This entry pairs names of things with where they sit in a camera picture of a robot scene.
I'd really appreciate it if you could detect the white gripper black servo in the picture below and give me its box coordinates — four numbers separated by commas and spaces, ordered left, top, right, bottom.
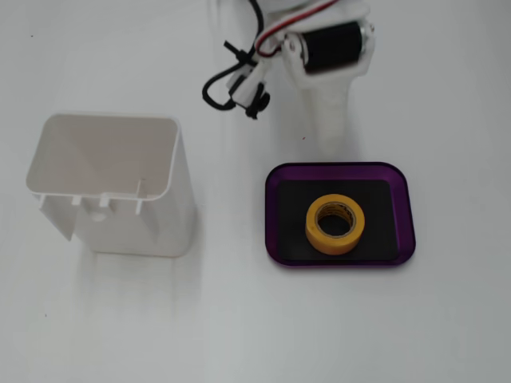
282, 17, 377, 157

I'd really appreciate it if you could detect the yellow tape roll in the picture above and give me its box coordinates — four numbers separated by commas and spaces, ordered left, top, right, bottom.
305, 193, 366, 255

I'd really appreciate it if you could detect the white plastic open box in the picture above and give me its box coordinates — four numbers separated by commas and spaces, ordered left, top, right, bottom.
25, 113, 197, 259

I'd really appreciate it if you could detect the purple metal tray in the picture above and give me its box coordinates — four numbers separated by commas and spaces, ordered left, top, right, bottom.
264, 161, 417, 269

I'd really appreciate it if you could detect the black tray liner mat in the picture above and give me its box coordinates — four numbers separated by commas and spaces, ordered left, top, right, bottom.
276, 179, 402, 263

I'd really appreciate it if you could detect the red and white servo wire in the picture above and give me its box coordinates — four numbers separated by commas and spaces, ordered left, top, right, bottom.
255, 0, 340, 57

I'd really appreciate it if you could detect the black cable with white connector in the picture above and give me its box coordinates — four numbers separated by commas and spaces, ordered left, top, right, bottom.
201, 0, 272, 120

